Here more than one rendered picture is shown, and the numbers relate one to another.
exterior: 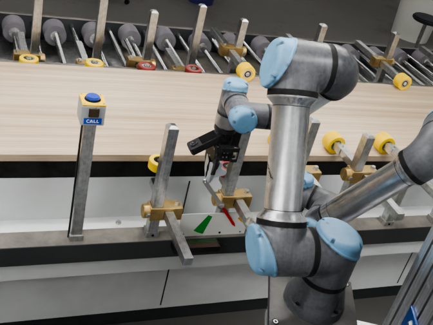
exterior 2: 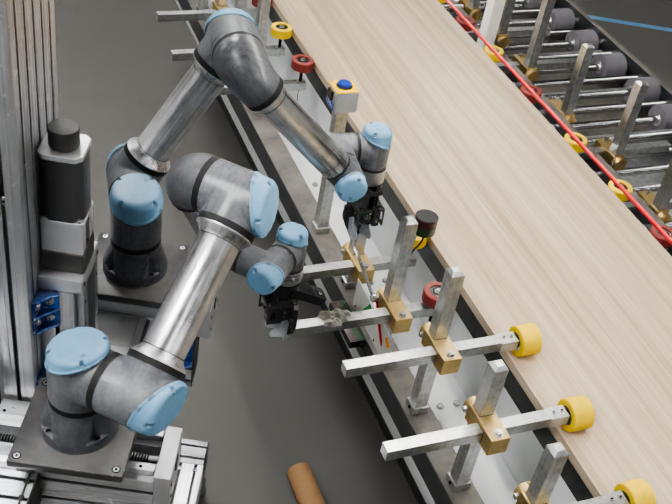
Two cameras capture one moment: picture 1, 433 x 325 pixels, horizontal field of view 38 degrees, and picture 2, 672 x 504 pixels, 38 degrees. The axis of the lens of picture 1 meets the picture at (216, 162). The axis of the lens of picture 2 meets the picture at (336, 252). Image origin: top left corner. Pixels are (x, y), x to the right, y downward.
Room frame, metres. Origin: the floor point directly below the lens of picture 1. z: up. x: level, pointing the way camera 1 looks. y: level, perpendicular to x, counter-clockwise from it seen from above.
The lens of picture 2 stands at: (1.64, -2.08, 2.60)
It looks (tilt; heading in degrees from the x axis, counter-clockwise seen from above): 39 degrees down; 90
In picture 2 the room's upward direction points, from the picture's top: 10 degrees clockwise
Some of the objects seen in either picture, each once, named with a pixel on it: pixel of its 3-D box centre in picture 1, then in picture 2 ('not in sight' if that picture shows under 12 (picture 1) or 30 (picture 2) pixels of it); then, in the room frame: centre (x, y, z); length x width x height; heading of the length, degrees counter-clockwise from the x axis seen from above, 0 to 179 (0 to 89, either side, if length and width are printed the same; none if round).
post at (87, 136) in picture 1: (81, 182); (329, 170); (1.58, 0.39, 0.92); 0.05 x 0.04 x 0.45; 117
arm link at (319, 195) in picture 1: (327, 207); (264, 267); (1.49, -0.34, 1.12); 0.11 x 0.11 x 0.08; 71
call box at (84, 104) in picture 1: (91, 110); (342, 97); (1.58, 0.39, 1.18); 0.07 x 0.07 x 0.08; 27
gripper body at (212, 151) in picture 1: (223, 142); (366, 200); (1.70, -0.01, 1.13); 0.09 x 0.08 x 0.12; 117
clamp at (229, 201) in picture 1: (230, 198); (394, 308); (1.83, -0.08, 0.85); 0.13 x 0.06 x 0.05; 117
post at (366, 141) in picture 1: (348, 187); (474, 435); (2.04, -0.51, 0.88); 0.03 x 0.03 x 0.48; 27
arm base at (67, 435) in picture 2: not in sight; (79, 407); (1.20, -0.81, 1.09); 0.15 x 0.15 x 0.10
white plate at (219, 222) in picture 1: (214, 224); (371, 322); (1.78, -0.05, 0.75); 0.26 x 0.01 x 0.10; 117
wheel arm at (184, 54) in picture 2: not in sight; (228, 53); (1.12, 1.22, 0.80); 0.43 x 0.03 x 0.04; 27
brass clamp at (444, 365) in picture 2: (301, 174); (439, 347); (1.94, -0.31, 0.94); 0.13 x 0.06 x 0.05; 117
